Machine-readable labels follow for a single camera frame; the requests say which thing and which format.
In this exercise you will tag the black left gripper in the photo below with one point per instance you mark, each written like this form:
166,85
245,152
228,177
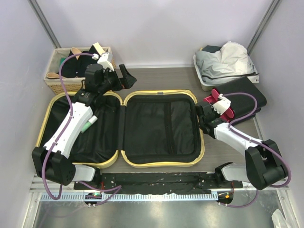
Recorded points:
127,81

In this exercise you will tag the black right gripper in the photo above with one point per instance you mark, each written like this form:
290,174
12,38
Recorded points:
217,114

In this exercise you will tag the black and pink drawer box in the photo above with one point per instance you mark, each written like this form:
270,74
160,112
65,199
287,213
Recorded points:
243,95

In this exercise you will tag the green and white bottle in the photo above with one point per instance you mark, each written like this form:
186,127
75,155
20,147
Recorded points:
89,123

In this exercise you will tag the yellow hard-shell suitcase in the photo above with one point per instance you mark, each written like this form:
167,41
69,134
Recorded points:
147,128

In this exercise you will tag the grey garment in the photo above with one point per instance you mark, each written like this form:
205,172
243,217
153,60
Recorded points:
229,60

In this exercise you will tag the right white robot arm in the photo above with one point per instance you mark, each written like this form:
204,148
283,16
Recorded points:
264,166

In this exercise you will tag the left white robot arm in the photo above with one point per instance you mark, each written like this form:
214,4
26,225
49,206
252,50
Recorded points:
51,160

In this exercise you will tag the white plastic mesh basket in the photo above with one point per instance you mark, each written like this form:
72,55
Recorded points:
215,82

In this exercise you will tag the beige item with white tag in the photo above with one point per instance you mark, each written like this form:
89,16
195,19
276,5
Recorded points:
100,50

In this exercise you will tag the woven wicker basket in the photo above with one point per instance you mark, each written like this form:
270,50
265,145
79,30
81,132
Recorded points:
71,84

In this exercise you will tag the black clothing in basket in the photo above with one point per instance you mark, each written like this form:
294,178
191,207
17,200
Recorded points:
76,66

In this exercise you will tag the green cloth in basket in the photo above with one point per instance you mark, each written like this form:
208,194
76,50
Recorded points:
62,61

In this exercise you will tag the beige shoe insole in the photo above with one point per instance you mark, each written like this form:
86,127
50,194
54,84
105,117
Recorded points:
52,76

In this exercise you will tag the crumpled white plastic bag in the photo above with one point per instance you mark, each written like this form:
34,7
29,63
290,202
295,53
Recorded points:
278,220

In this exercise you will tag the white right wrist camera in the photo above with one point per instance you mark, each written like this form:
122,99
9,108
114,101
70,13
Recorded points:
222,105

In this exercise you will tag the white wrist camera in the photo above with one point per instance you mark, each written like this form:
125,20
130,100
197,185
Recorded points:
222,105
105,60

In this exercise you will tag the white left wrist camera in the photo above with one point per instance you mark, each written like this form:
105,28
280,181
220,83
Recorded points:
105,60

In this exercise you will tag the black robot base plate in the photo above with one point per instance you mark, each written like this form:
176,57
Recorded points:
159,183

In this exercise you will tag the white slotted cable duct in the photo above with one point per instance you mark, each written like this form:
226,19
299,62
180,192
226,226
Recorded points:
90,197

